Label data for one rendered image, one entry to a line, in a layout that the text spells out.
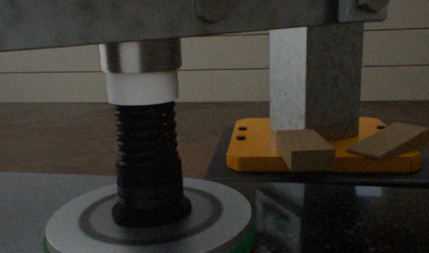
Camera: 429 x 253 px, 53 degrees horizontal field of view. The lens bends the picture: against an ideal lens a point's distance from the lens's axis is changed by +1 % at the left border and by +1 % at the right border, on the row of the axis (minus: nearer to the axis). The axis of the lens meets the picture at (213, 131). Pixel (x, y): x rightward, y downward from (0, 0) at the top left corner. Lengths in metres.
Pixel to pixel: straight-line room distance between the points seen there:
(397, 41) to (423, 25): 0.37
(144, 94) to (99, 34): 0.07
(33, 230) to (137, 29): 0.31
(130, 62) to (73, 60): 6.93
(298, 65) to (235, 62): 5.35
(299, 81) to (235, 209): 0.78
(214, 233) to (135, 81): 0.16
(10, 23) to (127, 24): 0.09
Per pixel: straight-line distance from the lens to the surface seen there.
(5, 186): 0.77
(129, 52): 0.39
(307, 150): 0.98
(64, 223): 0.47
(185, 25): 0.38
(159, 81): 0.40
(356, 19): 0.44
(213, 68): 6.59
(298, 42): 1.20
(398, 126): 1.27
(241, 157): 1.10
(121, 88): 0.41
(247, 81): 6.54
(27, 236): 0.58
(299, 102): 1.21
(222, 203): 0.48
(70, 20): 0.36
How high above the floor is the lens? 1.10
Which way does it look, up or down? 13 degrees down
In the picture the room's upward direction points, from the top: 2 degrees counter-clockwise
